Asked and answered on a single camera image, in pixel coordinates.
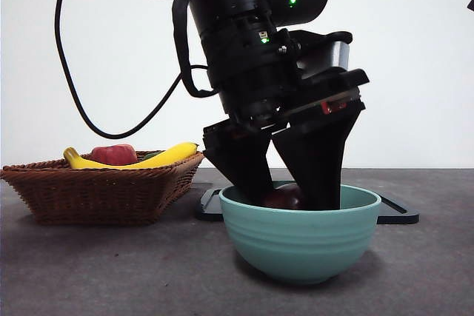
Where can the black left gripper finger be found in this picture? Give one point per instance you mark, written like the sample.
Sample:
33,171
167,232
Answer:
318,160
244,164

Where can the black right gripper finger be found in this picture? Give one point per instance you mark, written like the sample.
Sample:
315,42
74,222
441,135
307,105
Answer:
471,3

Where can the dark purple plum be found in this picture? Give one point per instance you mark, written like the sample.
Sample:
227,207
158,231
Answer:
285,199

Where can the teal ribbed bowl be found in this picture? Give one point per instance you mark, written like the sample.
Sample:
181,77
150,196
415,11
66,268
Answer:
300,245

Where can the yellow banana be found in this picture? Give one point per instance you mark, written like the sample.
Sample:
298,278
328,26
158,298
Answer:
166,157

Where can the green vegetable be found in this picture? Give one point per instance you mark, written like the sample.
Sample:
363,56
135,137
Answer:
150,154

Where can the dark green rectangular tray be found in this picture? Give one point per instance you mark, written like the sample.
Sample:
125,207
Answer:
401,216

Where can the red apple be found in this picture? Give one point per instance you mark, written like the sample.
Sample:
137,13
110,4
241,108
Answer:
113,153

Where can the brown wicker basket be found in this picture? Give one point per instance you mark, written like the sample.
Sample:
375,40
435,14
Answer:
92,194

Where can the pale grey camera box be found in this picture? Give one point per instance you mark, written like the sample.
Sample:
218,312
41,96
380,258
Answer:
340,55

